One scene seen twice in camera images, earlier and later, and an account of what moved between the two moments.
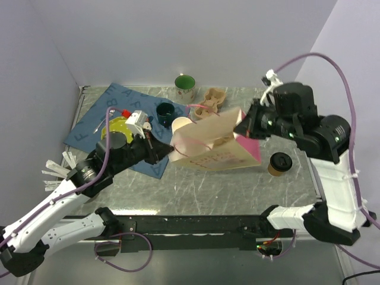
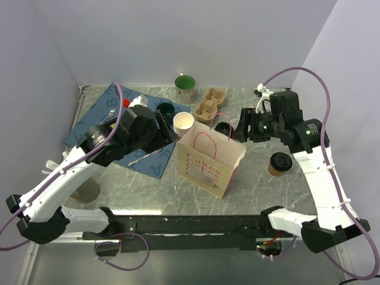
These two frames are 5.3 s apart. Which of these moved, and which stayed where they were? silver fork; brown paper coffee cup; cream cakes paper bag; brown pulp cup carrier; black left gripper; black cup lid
Moved: black left gripper; cream cakes paper bag
Stayed: black cup lid; silver fork; brown paper coffee cup; brown pulp cup carrier
